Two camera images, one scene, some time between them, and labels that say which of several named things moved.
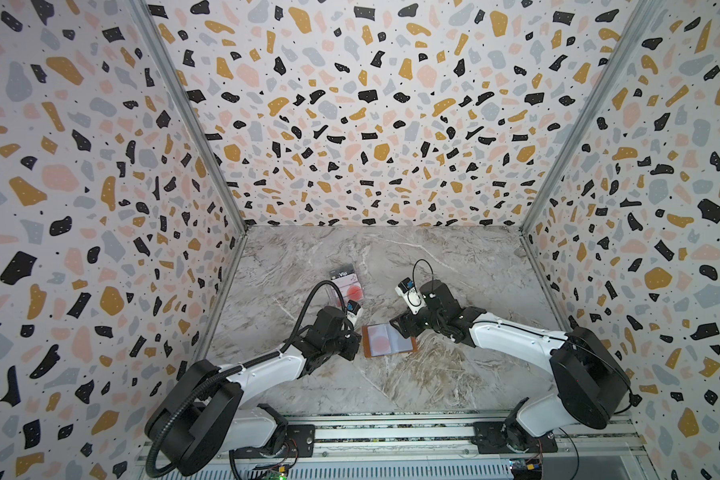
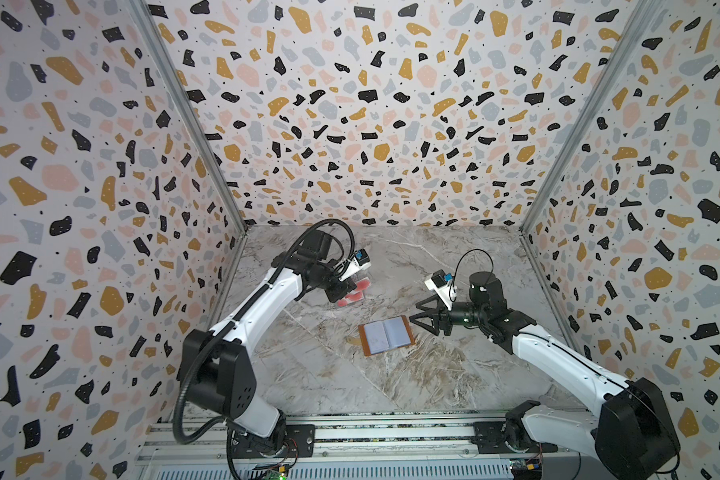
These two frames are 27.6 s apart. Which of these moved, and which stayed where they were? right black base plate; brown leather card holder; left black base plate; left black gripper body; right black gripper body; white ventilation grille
Moved: right black gripper body; left black gripper body
Stayed: brown leather card holder; right black base plate; white ventilation grille; left black base plate
